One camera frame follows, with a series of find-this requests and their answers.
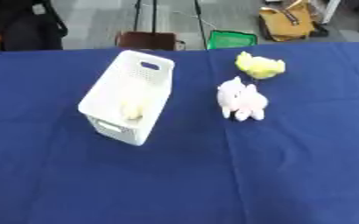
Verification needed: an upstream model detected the brown box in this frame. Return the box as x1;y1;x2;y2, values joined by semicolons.
115;31;187;52

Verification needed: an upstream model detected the pale yellow soft toy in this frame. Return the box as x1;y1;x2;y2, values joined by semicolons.
119;97;148;121

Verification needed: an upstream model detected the white and pink soft toy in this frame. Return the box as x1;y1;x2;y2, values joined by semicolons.
216;75;271;123

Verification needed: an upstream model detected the white plastic basket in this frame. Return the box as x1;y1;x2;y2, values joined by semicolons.
76;49;177;147

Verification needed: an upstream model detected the green bag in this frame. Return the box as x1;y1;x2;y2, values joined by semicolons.
205;30;259;50

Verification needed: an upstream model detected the black tripod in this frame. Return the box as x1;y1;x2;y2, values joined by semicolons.
130;0;210;51

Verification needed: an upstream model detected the yellow-brown bag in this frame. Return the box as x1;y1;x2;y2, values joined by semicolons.
257;0;318;43

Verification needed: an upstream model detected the person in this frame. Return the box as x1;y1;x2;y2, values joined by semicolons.
0;0;69;55

